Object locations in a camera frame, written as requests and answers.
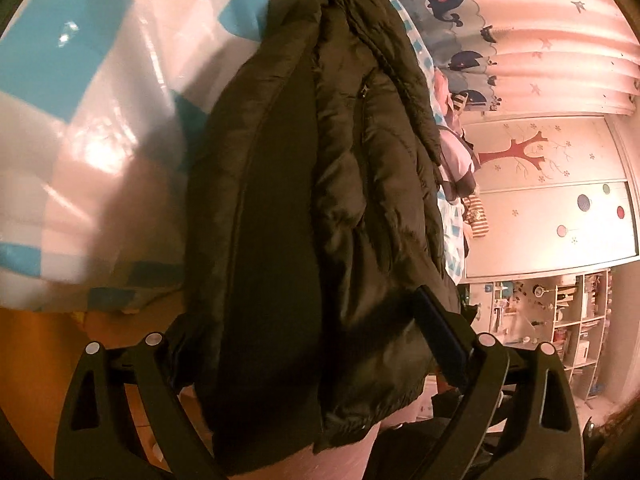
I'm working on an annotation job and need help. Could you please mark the red striped cloth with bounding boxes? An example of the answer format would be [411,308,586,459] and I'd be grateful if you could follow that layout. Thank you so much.
[462,195,489,239]

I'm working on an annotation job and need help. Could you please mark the person's hair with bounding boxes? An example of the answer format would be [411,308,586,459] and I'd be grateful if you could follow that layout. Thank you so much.
[590,400,640,480]

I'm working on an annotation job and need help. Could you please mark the white shelf unit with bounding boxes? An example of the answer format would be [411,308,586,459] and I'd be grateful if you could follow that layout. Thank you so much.
[465,267,613,403]

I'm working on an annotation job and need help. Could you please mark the whale print curtain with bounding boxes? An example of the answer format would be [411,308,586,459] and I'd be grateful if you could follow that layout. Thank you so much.
[365,0,640,116]

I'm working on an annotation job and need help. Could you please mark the white wardrobe with tree sticker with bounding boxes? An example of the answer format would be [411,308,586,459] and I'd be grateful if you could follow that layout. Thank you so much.
[460,112,640,281]

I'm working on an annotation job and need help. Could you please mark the blue checkered plastic bed cover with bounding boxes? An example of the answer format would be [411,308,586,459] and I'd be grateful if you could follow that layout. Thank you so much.
[0,0,468,313]

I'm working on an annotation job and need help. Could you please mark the black puffer jacket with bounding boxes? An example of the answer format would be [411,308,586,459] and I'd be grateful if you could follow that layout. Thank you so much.
[167,0,473,476]

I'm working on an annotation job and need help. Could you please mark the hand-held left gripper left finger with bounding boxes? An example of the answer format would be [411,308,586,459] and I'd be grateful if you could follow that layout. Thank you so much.
[54,332,226,480]

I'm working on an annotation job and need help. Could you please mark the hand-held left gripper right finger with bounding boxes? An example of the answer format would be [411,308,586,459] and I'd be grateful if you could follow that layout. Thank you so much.
[414,285,586,480]

